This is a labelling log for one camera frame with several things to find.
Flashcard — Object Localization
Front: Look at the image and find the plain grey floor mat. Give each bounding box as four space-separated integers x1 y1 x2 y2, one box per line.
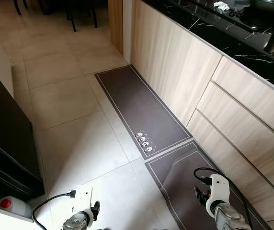
144 140 272 230

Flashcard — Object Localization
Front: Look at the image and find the white jug red cap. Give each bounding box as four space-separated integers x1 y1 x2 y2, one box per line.
0 195 32 220

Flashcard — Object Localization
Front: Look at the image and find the grey panda print floor mat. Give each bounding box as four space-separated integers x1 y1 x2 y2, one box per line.
95 65 193 161

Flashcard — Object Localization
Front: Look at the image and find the dark wood cabinet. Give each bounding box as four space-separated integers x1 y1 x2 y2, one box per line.
0 57 45 204

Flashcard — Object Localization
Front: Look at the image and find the light wood drawer cabinet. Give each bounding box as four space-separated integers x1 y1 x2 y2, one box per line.
107 0 274 230

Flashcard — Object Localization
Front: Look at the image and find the dark chair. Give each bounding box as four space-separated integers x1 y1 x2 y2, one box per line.
63 0 99 33

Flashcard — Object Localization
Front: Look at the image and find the white crumpled cloth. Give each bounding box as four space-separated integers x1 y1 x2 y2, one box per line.
213 1 231 11

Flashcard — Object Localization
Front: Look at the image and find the steel wok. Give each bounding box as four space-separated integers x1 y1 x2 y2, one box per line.
250 0 274 12

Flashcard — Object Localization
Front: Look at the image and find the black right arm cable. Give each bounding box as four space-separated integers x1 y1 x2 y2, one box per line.
194 167 252 230

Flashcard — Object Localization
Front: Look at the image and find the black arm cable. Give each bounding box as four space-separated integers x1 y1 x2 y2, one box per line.
194 167 252 230
32 190 76 230

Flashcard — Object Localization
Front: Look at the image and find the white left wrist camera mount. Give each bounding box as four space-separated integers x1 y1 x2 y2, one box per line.
71 186 93 216

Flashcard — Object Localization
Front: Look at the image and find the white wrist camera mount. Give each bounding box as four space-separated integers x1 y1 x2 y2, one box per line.
206 174 232 216
71 186 93 216

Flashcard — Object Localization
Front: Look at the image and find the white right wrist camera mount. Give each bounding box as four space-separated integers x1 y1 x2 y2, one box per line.
206 174 232 216

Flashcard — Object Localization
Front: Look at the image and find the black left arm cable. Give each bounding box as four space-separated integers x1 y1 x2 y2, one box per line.
32 190 76 230

